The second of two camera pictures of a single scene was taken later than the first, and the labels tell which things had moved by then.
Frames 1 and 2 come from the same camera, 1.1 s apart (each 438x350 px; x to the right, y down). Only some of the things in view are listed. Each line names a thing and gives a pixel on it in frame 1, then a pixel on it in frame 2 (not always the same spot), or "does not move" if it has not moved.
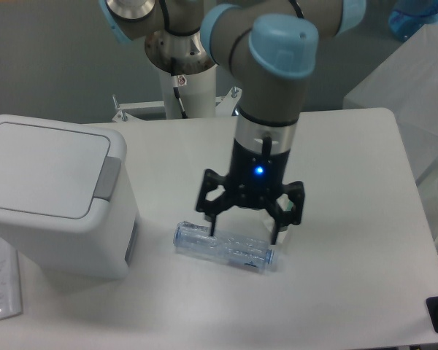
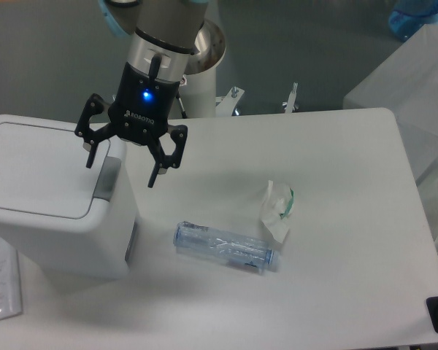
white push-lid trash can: (58, 191) does not move
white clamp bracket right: (227, 102) does not move
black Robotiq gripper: (255, 179) to (139, 110)
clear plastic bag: (3, 298) does not move
